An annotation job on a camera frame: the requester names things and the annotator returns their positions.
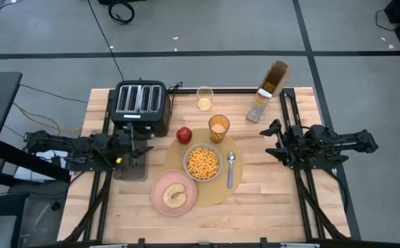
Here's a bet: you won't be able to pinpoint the round woven yellow placemat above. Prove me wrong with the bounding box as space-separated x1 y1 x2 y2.
163 128 245 207

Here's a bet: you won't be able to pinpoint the silver spoon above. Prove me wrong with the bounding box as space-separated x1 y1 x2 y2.
227 152 236 189

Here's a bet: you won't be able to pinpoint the black metal rig frame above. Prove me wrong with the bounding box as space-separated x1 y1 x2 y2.
61 87 352 248

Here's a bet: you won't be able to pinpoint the red yellow apple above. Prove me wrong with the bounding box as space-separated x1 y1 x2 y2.
176 126 193 145

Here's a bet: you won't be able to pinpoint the grey ceramic bowl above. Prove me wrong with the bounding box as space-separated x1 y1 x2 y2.
183 143 223 183

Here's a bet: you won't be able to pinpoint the yellow floor cable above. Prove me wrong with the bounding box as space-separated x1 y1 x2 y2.
12 102 83 134

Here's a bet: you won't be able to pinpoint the black four-slot toaster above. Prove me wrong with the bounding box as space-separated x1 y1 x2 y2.
110 80 172 138

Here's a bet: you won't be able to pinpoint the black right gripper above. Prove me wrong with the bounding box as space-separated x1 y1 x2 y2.
259 118 308 169

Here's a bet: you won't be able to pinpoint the dark grey tray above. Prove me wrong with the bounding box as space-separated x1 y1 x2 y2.
112 147 149 182

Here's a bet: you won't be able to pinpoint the yellow cereal puffs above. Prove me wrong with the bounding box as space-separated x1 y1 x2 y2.
187 147 219 180

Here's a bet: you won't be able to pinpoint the white light bar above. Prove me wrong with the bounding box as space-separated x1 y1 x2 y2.
281 242 321 248
89 243 129 248

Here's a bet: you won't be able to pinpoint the pink round plate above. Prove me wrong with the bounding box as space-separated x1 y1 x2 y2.
150 169 198 217

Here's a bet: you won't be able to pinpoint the long black floor cable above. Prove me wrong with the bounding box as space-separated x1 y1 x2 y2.
88 0 126 82

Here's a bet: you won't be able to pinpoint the yellow Panda Puffs cereal box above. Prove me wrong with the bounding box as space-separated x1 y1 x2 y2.
245 60 292 124

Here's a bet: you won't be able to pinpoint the dark blue chair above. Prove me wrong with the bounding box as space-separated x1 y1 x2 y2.
0 192 31 248

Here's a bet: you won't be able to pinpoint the white paper board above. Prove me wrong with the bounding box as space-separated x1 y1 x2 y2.
13 149 70 183

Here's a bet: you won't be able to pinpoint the coiled black cable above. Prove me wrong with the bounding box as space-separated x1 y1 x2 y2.
108 1 136 25

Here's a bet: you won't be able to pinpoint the amber ribbed glass tumbler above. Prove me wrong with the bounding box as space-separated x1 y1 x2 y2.
208 114 231 144

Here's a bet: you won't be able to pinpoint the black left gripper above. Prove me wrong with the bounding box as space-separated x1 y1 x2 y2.
113 122 154 168

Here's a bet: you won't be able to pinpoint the clear drinking glass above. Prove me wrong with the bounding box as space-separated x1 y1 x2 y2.
196 85 214 112

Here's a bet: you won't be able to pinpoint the sliced bagel half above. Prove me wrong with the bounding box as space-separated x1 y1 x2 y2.
162 183 188 209

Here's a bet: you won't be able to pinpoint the black toaster cord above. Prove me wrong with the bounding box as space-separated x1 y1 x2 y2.
167 81 184 104

